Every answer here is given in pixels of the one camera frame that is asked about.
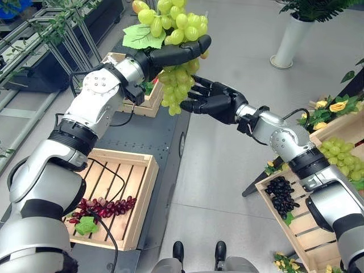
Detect green ivy vine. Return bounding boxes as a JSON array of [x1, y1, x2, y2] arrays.
[[0, 0, 103, 83]]

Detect tall white planter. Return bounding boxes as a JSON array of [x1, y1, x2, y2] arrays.
[[269, 12, 316, 69]]

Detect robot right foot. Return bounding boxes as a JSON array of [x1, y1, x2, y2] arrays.
[[214, 241, 228, 271]]

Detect dark green leaf branch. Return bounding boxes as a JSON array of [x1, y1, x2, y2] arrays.
[[340, 57, 364, 84]]

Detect wooden crate with green grapes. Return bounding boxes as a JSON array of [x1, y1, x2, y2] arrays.
[[309, 109, 364, 197]]

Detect empty slatted wooden crate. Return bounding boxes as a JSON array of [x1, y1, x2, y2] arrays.
[[63, 147, 160, 251]]

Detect green fern plant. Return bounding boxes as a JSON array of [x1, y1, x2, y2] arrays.
[[279, 0, 364, 23]]

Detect small wooden crate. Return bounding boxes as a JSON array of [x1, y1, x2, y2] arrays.
[[101, 52, 165, 118]]

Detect silver robot legs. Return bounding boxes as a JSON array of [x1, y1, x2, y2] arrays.
[[152, 255, 260, 273]]

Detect small green grape bunch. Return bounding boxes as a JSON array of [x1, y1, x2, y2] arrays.
[[317, 136, 364, 183]]

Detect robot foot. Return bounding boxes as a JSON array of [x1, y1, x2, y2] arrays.
[[172, 241, 185, 261], [214, 241, 228, 271]]

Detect black metal cart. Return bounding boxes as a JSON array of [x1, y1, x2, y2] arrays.
[[69, 104, 192, 273]]

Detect yellow flower garland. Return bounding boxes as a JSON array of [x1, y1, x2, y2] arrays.
[[296, 94, 364, 133]]

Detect red grape bunch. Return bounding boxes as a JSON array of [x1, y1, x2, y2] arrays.
[[67, 195, 138, 236]]

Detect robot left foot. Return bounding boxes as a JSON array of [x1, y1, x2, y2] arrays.
[[172, 241, 185, 261]]

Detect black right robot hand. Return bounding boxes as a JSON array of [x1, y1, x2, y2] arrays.
[[180, 75, 249, 125]]

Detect black grape bunch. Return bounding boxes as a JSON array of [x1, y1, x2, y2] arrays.
[[264, 176, 300, 227]]

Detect aluminium frame rack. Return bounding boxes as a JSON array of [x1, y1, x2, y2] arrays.
[[0, 7, 106, 94]]

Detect black equipment case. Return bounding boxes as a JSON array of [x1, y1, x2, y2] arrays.
[[13, 0, 126, 93]]

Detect large green grape bunch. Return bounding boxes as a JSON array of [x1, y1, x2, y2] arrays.
[[122, 0, 210, 117]]

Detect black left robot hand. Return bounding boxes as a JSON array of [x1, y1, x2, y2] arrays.
[[135, 34, 213, 85]]

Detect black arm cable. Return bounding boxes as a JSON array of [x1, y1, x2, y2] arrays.
[[84, 157, 126, 273]]

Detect wooden crate with black grapes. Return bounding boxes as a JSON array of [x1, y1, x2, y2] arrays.
[[254, 169, 351, 273]]

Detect yellow flower sprig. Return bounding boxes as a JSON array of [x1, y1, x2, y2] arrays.
[[264, 159, 289, 176], [272, 251, 307, 273]]

